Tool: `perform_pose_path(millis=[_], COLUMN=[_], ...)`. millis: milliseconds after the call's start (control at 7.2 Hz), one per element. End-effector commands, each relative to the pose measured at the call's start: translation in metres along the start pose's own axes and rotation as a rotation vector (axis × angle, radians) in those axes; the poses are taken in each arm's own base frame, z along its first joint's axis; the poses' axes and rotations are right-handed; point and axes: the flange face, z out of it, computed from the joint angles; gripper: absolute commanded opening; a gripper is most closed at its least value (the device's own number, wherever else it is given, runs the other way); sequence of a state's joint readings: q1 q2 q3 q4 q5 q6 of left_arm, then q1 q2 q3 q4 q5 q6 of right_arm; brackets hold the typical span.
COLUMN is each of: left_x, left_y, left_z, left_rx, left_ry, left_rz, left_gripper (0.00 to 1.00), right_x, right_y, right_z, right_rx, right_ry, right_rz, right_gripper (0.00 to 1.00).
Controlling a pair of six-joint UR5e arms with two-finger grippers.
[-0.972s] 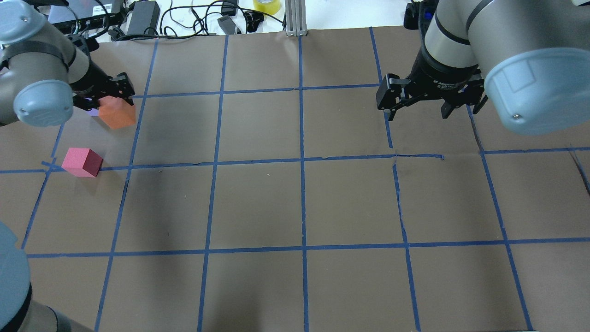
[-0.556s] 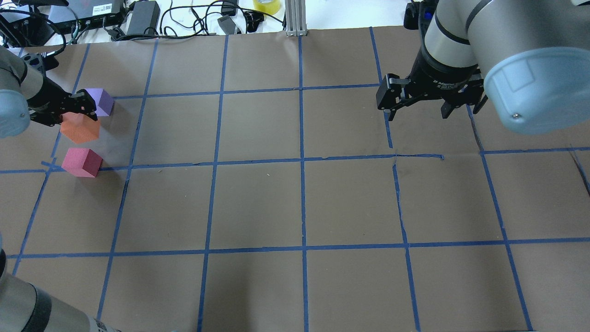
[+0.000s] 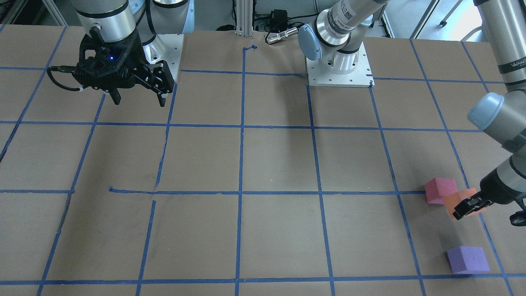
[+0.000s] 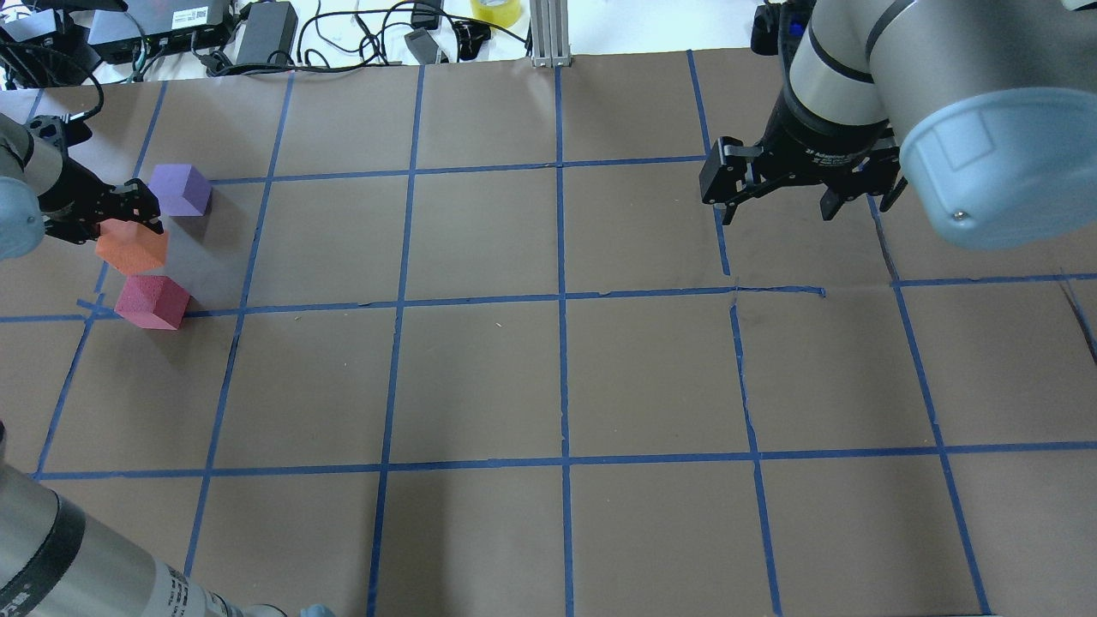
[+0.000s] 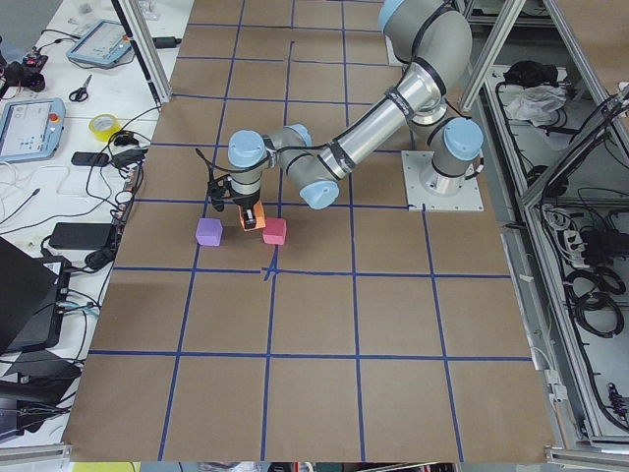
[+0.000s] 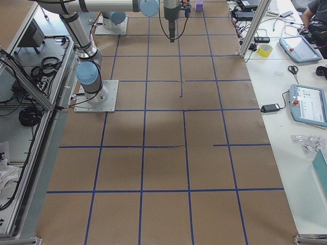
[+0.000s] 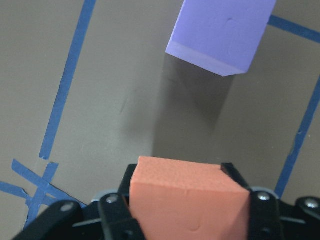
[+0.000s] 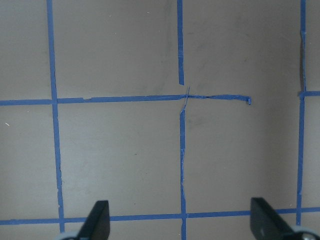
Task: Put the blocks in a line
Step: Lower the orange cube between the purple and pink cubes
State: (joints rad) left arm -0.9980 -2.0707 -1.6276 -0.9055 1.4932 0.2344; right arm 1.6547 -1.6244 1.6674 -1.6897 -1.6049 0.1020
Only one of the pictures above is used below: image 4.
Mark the aluminium frame post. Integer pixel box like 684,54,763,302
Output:
529,0,573,68

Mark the orange foam cube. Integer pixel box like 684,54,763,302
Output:
95,218,170,276

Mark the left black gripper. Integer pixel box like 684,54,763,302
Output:
24,116,165,243

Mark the purple foam cube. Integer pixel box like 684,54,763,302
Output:
148,164,213,216

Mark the yellow tape roll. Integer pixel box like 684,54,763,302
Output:
470,0,522,29

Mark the black power adapter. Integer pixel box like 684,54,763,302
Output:
235,1,298,66

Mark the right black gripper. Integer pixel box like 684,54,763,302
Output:
698,83,908,226

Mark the red foam cube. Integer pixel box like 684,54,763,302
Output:
113,276,191,330

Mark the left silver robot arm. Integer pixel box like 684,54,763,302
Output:
3,116,281,616

